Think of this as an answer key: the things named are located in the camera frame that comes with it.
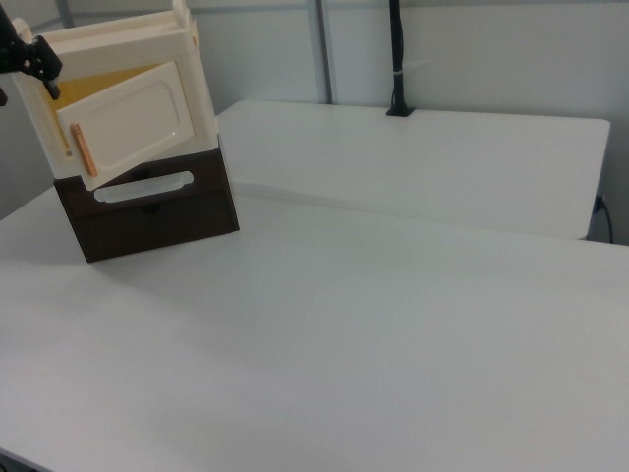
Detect cream plastic cabinet body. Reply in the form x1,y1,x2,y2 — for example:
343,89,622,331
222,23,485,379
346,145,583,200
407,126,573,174
8,0,220,192

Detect black camera pole with clamp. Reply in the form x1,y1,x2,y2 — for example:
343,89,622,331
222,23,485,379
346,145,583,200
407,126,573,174
384,0,417,120

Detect cream cabinet door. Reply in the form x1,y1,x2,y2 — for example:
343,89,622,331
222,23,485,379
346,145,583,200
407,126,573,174
55,60,198,191

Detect white cable tie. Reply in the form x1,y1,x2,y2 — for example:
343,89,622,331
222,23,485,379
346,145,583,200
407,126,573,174
391,59,432,79

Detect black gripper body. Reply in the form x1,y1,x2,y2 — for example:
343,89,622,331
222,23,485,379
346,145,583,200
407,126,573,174
0,8,64,84

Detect dark brown drawer base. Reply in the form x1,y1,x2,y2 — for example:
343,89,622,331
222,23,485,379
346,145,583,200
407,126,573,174
52,133,242,265

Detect white drawer handle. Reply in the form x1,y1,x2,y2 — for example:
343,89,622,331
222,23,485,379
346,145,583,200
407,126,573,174
92,169,197,205

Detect black cable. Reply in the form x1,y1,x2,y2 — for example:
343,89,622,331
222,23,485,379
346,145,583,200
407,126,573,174
593,193,616,246

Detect copper door handle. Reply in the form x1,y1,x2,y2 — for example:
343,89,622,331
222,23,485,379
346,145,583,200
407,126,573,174
70,123,98,176

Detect cream cabinet carry handle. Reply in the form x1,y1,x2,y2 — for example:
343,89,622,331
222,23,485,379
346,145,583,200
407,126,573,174
170,0,194,25

